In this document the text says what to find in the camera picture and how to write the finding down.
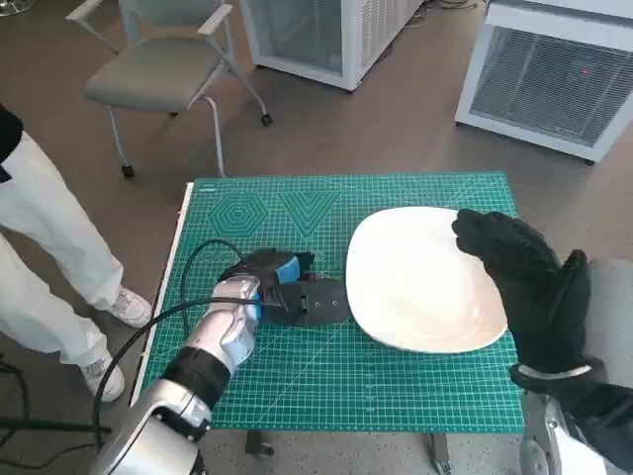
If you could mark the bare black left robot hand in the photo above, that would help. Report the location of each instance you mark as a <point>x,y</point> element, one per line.
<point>267,264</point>

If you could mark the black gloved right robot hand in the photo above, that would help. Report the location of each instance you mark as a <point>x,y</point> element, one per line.
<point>544,302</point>

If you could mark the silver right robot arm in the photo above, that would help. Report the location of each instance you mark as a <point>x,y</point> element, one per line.
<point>549,435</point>

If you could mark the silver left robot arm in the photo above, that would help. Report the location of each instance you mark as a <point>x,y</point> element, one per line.
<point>148,425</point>

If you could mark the white square plate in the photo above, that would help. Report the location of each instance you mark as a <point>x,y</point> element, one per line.
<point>410,287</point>

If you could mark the green cutting mat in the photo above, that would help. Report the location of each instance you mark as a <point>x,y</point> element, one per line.
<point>346,386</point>

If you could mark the white cabinet with red light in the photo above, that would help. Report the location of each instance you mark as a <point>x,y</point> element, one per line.
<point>544,84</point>

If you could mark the grey office chair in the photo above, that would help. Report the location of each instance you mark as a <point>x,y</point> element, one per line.
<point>148,74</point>

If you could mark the person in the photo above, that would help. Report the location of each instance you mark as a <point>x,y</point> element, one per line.
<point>44,232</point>

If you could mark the white mesh-front cabinet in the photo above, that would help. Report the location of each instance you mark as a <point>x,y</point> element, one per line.
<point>306,34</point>

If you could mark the black stand bar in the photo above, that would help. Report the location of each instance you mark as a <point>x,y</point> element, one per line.
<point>49,424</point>

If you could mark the chrome stool base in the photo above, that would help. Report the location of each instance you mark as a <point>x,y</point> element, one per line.
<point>15,5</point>

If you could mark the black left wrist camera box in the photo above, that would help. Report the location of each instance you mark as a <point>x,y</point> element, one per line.
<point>316,304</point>

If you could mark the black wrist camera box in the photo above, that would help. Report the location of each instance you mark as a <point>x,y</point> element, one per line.
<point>608,415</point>
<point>316,304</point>

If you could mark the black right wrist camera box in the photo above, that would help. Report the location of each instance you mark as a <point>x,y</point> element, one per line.
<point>608,415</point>

